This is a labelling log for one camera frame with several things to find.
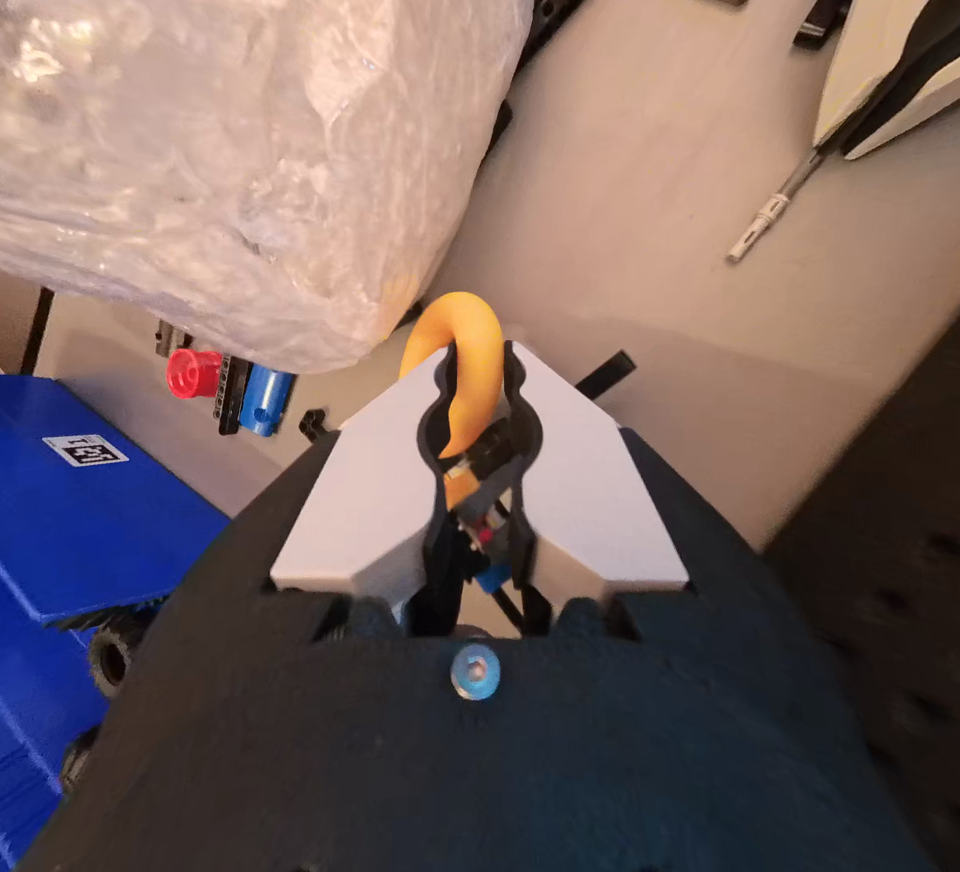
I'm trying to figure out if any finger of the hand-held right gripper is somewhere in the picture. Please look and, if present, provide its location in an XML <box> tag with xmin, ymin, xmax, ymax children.
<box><xmin>838</xmin><ymin>24</ymin><xmax>960</xmax><ymax>162</ymax></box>
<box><xmin>812</xmin><ymin>0</ymin><xmax>960</xmax><ymax>151</ymax></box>

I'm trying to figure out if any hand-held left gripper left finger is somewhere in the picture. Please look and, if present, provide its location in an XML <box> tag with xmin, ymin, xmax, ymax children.
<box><xmin>268</xmin><ymin>343</ymin><xmax>468</xmax><ymax>636</ymax></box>

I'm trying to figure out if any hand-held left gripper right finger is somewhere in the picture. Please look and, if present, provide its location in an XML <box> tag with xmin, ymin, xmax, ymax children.
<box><xmin>504</xmin><ymin>339</ymin><xmax>691</xmax><ymax>636</ymax></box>

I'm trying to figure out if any grey black long pin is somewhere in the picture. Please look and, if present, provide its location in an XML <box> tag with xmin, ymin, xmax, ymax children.
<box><xmin>724</xmin><ymin>148</ymin><xmax>828</xmax><ymax>264</ymax></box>

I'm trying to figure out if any grey desk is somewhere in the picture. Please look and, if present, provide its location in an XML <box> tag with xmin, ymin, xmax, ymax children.
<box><xmin>0</xmin><ymin>0</ymin><xmax>960</xmax><ymax>558</ymax></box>

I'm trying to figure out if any blue curved panel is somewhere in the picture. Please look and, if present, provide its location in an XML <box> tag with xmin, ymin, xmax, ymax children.
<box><xmin>238</xmin><ymin>363</ymin><xmax>297</xmax><ymax>439</ymax></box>

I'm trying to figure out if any red translucent rim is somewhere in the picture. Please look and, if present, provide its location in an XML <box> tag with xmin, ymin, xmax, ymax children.
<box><xmin>165</xmin><ymin>348</ymin><xmax>225</xmax><ymax>402</ymax></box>

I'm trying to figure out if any blue storage bin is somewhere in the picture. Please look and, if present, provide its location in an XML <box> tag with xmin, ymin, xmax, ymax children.
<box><xmin>0</xmin><ymin>374</ymin><xmax>231</xmax><ymax>872</ymax></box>

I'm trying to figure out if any black rubber tire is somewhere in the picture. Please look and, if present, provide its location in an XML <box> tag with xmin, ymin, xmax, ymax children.
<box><xmin>87</xmin><ymin>615</ymin><xmax>153</xmax><ymax>698</ymax></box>

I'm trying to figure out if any black perforated panel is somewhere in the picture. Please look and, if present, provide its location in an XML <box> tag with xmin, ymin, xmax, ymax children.
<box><xmin>763</xmin><ymin>335</ymin><xmax>960</xmax><ymax>872</ymax></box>

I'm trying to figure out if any black curved panel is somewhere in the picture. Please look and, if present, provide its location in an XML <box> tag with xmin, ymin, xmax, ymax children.
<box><xmin>19</xmin><ymin>285</ymin><xmax>57</xmax><ymax>375</ymax></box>

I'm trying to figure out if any large crumpled plastic bag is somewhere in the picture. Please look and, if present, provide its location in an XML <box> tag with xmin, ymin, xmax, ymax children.
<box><xmin>0</xmin><ymin>0</ymin><xmax>537</xmax><ymax>375</ymax></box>

